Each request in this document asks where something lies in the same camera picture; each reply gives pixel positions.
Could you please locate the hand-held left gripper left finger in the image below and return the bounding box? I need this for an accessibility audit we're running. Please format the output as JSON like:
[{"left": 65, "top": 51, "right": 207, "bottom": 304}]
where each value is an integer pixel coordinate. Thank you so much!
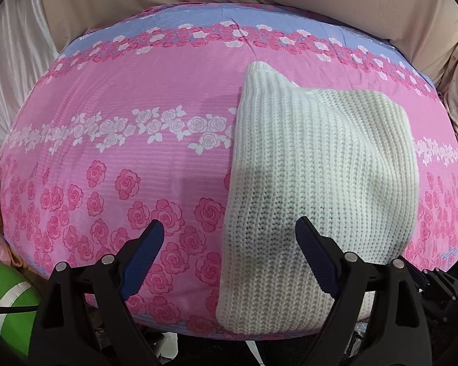
[{"left": 28, "top": 220, "right": 165, "bottom": 366}]

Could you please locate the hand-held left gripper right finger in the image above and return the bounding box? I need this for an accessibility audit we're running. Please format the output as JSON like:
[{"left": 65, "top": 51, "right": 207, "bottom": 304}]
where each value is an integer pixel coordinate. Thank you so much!
[{"left": 295, "top": 217, "right": 431, "bottom": 366}]

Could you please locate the white red navy knit sweater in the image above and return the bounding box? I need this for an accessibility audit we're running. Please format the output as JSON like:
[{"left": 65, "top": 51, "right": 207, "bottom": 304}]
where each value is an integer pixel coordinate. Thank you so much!
[{"left": 216, "top": 61, "right": 420, "bottom": 334}]

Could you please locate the green object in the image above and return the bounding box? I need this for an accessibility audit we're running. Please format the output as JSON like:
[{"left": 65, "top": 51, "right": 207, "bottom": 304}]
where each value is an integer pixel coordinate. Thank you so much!
[{"left": 0, "top": 261, "right": 42, "bottom": 356}]

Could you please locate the pink floral blanket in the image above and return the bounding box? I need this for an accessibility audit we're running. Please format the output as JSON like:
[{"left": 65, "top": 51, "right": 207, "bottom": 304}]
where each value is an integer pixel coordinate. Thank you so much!
[{"left": 0, "top": 2, "right": 458, "bottom": 330}]

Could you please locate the white satin curtain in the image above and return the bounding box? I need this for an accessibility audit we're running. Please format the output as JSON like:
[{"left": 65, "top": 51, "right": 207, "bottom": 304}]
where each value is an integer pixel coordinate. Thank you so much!
[{"left": 0, "top": 0, "right": 60, "bottom": 180}]

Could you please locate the black cable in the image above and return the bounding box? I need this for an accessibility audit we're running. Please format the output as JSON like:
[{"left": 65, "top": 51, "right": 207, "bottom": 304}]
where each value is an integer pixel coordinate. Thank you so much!
[{"left": 0, "top": 302, "right": 41, "bottom": 315}]

